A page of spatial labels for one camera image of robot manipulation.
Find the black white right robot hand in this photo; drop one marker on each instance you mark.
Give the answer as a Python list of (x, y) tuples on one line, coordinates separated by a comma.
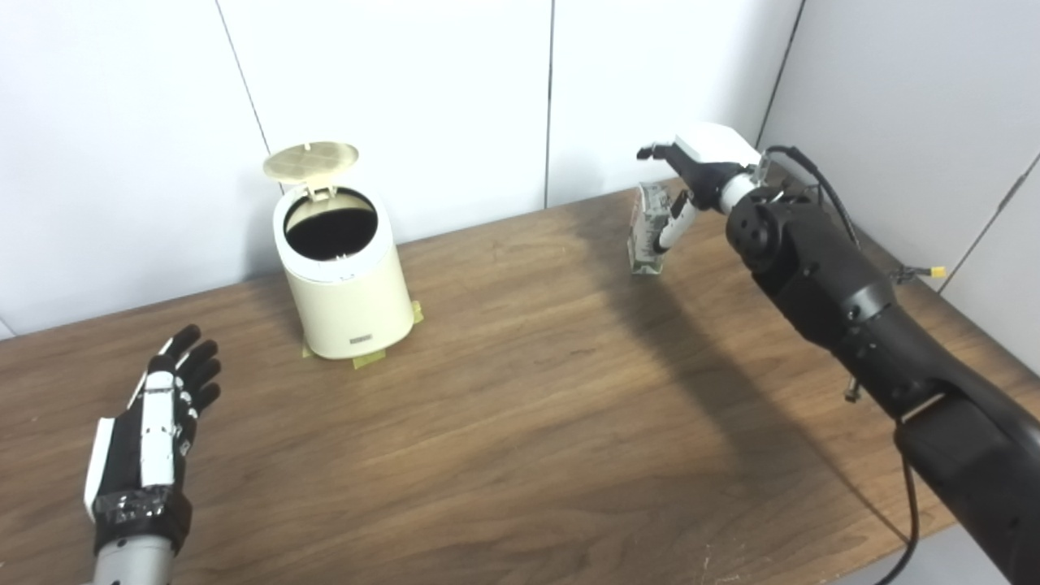
[(707, 166)]

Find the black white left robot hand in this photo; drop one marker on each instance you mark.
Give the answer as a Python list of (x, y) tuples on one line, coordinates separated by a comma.
[(150, 455)]

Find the white green milk carton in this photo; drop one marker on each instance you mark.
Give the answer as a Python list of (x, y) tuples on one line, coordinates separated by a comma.
[(646, 236)]

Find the cream round bin lid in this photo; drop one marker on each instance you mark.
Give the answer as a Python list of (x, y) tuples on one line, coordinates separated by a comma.
[(311, 161)]

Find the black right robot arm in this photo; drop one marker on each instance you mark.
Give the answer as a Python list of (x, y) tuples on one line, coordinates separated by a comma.
[(877, 325)]

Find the cream-colored round bin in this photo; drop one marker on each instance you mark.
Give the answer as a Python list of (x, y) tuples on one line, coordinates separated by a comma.
[(345, 301)]

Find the wide yellow tape piece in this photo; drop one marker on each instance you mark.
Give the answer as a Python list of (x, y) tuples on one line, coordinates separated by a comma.
[(368, 361)]

